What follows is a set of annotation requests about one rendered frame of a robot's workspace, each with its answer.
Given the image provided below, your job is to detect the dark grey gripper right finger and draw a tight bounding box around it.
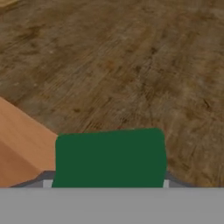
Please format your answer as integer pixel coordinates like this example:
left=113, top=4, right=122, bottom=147
left=162, top=171, right=197, bottom=188

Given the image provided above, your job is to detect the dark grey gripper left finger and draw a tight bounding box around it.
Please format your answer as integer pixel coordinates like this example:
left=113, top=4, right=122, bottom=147
left=10, top=170, right=57, bottom=188

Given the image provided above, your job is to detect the green sponge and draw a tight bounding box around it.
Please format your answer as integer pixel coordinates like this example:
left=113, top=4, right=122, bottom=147
left=52, top=127, right=168, bottom=188

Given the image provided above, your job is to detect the orange-brown wooden cutting board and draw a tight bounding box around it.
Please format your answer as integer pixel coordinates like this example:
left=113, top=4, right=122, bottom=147
left=0, top=96, right=59, bottom=188

